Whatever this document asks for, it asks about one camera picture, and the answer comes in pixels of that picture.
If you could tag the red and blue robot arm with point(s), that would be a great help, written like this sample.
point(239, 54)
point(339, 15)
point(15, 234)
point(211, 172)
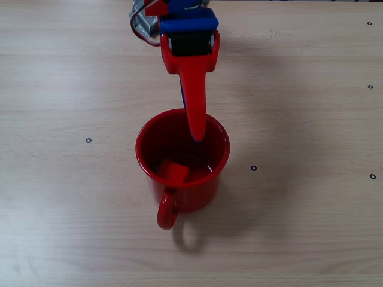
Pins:
point(155, 7)

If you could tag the red enamel mug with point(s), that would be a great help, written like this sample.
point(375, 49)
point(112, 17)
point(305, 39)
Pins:
point(185, 194)

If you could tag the red blue gripper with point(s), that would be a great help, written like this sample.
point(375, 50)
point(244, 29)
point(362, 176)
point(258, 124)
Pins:
point(189, 45)

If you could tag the grey metal table clamp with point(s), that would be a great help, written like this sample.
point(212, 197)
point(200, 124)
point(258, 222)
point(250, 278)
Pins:
point(143, 25)

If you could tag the red cube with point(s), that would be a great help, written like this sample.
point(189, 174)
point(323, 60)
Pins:
point(175, 172)

